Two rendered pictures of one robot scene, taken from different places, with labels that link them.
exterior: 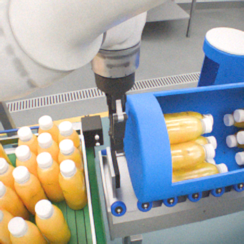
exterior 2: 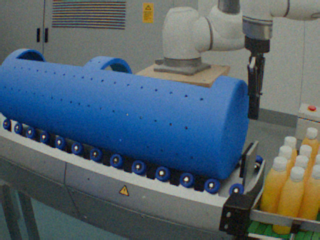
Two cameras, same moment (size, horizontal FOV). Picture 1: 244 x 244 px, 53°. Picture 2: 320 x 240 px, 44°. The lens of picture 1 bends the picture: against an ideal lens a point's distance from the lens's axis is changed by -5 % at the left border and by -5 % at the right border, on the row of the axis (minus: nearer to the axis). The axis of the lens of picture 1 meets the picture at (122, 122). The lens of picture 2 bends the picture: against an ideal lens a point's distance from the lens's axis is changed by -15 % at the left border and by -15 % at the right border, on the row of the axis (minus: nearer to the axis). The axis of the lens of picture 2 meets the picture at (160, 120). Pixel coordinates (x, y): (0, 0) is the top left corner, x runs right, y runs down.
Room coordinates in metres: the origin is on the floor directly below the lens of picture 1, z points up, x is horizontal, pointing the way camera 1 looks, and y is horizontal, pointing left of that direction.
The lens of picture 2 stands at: (1.45, 0.49, 1.59)
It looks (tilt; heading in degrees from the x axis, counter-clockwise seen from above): 23 degrees down; 217
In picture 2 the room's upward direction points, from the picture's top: 1 degrees clockwise
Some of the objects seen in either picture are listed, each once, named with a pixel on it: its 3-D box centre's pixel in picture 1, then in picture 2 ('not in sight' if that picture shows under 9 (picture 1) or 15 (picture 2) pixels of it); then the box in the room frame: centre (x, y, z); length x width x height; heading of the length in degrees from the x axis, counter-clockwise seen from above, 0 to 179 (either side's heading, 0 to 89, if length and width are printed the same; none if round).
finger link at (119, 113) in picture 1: (118, 105); not in sight; (0.35, 0.01, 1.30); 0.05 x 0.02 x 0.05; 10
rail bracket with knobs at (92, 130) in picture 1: (92, 133); (237, 215); (0.59, 0.10, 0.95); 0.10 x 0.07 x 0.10; 10
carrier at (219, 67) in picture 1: (212, 104); not in sight; (1.15, -0.57, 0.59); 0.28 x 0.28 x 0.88
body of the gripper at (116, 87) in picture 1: (115, 86); (257, 52); (0.39, 0.01, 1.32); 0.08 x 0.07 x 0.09; 10
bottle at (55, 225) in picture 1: (52, 224); (306, 159); (0.25, 0.18, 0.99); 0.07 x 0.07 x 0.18
